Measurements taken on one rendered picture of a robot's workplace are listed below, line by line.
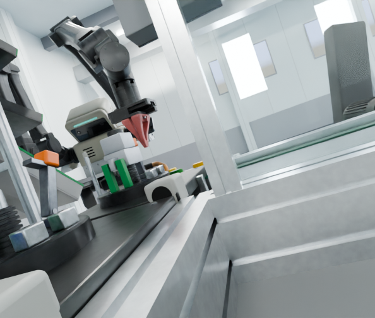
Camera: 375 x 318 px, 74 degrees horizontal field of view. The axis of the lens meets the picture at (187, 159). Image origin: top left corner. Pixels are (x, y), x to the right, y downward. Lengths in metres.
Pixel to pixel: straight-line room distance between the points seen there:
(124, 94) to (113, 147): 0.16
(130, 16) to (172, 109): 9.35
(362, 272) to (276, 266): 0.08
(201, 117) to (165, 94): 9.54
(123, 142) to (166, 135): 9.23
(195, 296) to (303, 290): 0.13
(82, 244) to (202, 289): 0.11
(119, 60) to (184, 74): 0.27
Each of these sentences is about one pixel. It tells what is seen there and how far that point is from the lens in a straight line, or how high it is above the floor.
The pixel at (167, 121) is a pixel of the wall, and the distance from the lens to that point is 9.68.
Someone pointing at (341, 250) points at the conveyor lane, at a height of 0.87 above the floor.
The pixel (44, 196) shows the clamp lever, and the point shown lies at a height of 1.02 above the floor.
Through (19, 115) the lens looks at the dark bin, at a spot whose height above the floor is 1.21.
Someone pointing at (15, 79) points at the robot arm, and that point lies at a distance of 1.35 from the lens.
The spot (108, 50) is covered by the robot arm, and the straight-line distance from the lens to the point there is 0.54.
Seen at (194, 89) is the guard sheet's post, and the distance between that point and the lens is 0.27.
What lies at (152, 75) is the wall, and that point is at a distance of 10.06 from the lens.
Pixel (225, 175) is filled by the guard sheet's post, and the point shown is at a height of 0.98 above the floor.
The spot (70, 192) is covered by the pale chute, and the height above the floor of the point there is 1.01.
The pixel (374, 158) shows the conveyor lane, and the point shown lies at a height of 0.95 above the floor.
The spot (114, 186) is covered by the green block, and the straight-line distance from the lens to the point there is 0.45.
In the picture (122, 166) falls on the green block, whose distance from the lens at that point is 0.43.
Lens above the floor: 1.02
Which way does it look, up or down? 3 degrees down
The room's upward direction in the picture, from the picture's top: 20 degrees counter-clockwise
